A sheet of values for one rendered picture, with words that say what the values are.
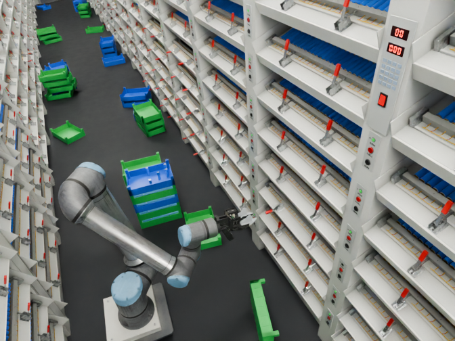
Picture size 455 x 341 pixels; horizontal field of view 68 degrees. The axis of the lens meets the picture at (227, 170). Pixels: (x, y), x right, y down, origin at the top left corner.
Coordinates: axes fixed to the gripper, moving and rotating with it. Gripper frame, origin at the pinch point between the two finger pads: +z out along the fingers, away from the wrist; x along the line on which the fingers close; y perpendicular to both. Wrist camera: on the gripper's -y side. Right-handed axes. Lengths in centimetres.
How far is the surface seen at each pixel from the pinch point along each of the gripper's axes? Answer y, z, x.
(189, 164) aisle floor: -55, 14, 127
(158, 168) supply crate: -25, -23, 91
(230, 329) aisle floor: -59, -18, -19
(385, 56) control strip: 92, 1, -45
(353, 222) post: 36, 9, -47
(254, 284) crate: -36.8, -1.9, -12.3
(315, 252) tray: -0.9, 16.0, -29.7
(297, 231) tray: -0.9, 16.1, -15.6
